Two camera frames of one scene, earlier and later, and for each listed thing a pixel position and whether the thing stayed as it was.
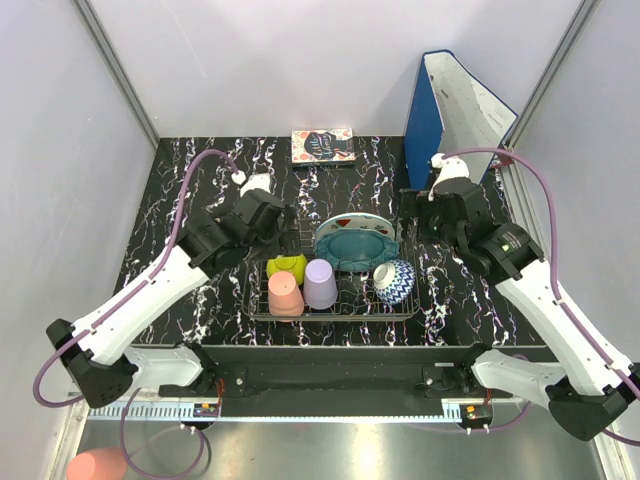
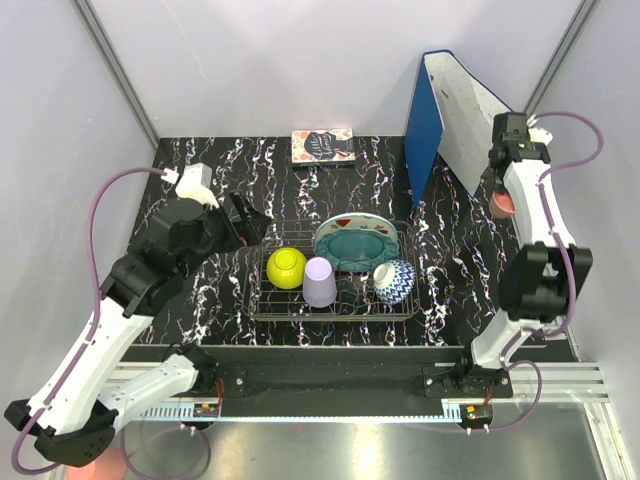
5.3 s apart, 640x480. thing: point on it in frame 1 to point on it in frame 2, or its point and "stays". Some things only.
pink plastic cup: (284, 297) to (502, 204)
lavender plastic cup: (319, 288) stays
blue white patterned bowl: (393, 281) stays
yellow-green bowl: (294, 264) stays
